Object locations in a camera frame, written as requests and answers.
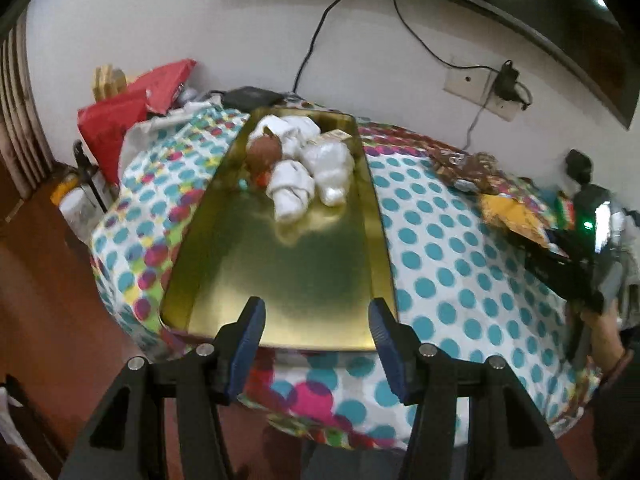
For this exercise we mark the brown toy figurine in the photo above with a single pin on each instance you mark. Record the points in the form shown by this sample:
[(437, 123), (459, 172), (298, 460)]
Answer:
[(262, 155)]

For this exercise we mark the gold metal tray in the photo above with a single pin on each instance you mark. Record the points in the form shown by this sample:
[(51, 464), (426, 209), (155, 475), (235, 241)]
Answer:
[(280, 270)]

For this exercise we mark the wooden blocks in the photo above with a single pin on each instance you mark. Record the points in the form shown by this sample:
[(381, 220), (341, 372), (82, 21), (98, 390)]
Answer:
[(107, 82)]

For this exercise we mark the red bag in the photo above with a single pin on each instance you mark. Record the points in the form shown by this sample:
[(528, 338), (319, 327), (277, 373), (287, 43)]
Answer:
[(125, 120)]

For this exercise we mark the person's right hand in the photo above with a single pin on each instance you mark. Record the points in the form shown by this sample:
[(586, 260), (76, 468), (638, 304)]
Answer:
[(607, 340)]

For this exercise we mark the beige wall outlet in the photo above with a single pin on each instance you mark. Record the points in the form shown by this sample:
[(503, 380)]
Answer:
[(465, 85)]

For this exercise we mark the black charger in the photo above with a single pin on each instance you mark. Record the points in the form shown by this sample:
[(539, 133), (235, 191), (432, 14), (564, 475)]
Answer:
[(510, 80)]

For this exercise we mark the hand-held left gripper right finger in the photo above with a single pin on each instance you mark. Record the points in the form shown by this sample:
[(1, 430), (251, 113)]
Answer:
[(387, 355)]

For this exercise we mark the black plug adapter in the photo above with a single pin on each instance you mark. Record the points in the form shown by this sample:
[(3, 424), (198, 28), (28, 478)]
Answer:
[(577, 165)]

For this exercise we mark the brown chocolate packet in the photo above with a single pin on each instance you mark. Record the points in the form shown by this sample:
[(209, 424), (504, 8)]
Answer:
[(465, 167)]

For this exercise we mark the red and green box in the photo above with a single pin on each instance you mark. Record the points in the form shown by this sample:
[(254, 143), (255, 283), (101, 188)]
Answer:
[(564, 210)]

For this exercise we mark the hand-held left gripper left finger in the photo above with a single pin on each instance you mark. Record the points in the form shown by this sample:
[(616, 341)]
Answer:
[(247, 350)]

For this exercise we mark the white sock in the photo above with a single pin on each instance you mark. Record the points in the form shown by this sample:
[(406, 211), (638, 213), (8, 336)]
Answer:
[(290, 195), (300, 135), (270, 122)]

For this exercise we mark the orange snack packet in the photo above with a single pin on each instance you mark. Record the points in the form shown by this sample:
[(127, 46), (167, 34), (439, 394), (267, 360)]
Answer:
[(515, 217)]

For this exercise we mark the white plastic bag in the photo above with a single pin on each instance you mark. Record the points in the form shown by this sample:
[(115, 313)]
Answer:
[(150, 132)]

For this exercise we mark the grey cloth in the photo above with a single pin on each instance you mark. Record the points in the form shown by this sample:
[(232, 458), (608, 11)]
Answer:
[(631, 270)]

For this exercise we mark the beige cardboard box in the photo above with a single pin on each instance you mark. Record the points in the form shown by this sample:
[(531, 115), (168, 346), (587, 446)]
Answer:
[(335, 136)]

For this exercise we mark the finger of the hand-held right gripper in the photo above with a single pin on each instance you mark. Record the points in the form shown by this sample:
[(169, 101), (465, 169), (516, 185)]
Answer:
[(555, 250), (565, 280)]

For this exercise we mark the white jar with yellow lid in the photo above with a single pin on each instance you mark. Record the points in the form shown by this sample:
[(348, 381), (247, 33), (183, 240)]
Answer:
[(75, 205)]

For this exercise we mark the clear plastic bag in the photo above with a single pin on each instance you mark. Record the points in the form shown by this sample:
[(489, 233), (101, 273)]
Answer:
[(327, 170)]

